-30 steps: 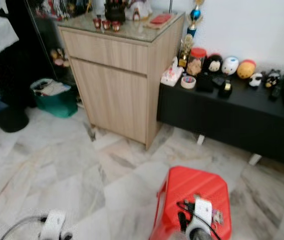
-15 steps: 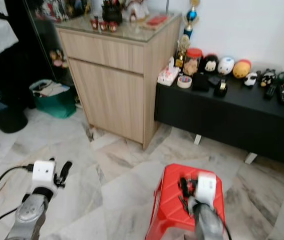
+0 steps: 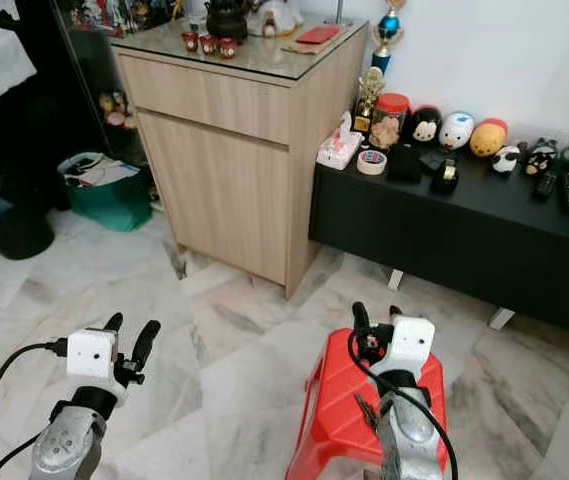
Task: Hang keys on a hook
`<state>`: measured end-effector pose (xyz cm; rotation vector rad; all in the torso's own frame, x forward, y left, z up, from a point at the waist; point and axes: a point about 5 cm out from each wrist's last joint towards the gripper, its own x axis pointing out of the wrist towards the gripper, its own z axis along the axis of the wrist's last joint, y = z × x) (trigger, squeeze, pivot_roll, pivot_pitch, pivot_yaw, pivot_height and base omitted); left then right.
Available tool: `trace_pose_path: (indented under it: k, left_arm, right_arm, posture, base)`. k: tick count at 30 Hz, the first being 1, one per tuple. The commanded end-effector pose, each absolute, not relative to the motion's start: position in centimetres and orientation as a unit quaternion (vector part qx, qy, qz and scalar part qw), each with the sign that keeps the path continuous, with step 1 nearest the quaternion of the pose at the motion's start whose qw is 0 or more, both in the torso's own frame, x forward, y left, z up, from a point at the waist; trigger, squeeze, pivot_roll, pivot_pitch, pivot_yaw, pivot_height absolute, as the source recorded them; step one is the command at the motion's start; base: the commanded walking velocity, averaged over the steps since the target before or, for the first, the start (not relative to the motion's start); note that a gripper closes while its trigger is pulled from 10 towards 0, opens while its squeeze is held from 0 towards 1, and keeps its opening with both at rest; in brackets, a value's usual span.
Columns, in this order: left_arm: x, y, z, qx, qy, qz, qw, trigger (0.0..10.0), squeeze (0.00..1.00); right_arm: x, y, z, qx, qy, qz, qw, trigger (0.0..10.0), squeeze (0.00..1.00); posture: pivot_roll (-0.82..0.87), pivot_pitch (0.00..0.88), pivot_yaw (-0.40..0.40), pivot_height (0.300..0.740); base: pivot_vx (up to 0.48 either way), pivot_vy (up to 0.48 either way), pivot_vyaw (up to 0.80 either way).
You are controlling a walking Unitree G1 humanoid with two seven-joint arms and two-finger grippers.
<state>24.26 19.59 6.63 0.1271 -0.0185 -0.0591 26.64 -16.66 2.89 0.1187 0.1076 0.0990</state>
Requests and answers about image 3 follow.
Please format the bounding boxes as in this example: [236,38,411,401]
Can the bunch of keys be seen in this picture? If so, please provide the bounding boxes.
[353,391,384,434]

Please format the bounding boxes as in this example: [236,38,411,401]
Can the red plastic stool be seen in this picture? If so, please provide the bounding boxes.
[286,328,451,480]

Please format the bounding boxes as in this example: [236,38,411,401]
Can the black low sideboard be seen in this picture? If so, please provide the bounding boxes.
[308,144,569,342]

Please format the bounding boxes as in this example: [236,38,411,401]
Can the green shopping bag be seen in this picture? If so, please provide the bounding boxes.
[59,151,154,234]

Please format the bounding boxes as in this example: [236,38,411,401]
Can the black bin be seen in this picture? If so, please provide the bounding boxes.
[0,195,56,262]

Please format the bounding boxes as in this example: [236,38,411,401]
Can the black gold tape dispenser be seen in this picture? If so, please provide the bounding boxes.
[431,157,463,196]

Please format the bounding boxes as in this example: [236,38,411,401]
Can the black wallet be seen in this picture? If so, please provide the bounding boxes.
[387,145,423,184]

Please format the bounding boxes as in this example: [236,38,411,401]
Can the white tape roll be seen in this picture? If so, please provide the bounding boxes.
[356,149,389,177]

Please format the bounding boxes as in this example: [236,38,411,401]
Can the small black pouch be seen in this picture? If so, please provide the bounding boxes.
[419,149,448,174]

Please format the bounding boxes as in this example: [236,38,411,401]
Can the white pink tissue box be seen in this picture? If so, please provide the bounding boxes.
[316,111,365,171]

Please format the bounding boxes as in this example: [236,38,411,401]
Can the small panda plush toy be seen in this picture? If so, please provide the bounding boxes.
[492,145,524,176]

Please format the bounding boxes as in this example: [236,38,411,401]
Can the black round plush toy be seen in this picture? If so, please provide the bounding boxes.
[407,105,443,147]

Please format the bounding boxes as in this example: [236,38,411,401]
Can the light wooden cabinet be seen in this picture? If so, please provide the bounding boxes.
[111,14,371,299]

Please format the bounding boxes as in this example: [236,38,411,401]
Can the clear jar with red lid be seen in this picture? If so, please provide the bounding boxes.
[369,92,412,151]

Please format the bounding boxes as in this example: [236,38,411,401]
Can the white round plush toy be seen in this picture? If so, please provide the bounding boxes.
[439,111,477,151]

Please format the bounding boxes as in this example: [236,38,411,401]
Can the slim black remote control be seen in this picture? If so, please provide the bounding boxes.
[534,170,559,202]

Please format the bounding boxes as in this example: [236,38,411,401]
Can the yellow round plush toy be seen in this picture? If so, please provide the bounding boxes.
[469,117,511,158]

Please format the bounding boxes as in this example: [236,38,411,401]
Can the plush toys behind glass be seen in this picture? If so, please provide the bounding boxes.
[96,91,138,130]

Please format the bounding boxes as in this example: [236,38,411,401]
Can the small black plush figure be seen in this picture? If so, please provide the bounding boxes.
[524,137,561,177]

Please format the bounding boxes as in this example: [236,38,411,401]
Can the small gold trophy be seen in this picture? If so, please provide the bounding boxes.
[354,67,387,135]

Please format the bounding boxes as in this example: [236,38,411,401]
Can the glass display cabinet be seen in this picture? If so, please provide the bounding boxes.
[52,0,157,203]

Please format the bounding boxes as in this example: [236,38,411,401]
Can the blue gold trophy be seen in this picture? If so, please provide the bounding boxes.
[371,0,409,75]

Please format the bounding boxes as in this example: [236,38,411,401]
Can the red book on tray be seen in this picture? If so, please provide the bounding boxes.
[281,24,344,56]

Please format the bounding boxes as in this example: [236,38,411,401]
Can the white figurine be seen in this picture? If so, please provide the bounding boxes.
[249,0,301,39]

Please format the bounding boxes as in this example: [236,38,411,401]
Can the black pot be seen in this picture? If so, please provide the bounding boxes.
[206,0,251,43]

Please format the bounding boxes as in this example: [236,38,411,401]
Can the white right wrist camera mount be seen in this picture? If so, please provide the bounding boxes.
[383,317,438,374]

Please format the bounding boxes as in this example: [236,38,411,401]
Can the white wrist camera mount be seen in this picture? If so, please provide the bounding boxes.
[67,328,119,380]
[383,317,438,374]

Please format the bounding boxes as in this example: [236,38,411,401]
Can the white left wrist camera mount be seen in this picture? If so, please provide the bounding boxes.
[67,328,119,380]

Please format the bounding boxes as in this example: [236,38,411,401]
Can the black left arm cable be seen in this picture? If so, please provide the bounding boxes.
[0,339,71,480]

